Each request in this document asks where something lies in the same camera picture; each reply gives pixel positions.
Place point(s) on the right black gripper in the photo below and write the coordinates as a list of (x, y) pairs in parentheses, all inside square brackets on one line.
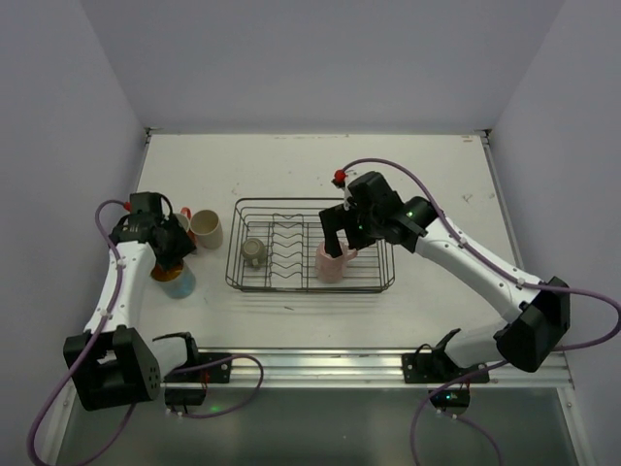
[(337, 219)]

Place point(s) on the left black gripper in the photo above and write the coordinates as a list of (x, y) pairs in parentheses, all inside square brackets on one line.
[(171, 249)]

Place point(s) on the orange mug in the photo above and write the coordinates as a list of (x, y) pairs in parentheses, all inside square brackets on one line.
[(184, 217)]

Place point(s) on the pink faceted mug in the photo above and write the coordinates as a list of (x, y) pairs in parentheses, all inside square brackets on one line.
[(330, 269)]

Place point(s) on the beige tumbler cup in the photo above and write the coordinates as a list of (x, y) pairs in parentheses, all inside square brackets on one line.
[(207, 229)]

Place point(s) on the blue butterfly mug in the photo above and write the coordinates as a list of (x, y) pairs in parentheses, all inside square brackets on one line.
[(177, 283)]

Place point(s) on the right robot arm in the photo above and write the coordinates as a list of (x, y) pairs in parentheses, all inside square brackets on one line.
[(531, 322)]

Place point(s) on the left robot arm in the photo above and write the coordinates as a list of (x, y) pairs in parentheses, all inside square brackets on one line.
[(111, 365)]

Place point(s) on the small olive green mug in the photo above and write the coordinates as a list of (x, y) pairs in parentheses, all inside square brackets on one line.
[(254, 252)]

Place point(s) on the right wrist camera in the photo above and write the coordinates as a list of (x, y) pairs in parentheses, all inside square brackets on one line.
[(340, 181)]

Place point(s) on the dark wire dish rack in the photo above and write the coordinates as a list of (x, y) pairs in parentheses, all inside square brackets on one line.
[(291, 230)]

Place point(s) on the left black base bracket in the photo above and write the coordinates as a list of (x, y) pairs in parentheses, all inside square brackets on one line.
[(186, 371)]

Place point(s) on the black base bracket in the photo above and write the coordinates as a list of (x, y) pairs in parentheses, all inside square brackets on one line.
[(186, 371), (427, 365)]

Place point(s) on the right black base bracket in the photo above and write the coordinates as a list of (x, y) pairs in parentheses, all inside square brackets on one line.
[(427, 365)]

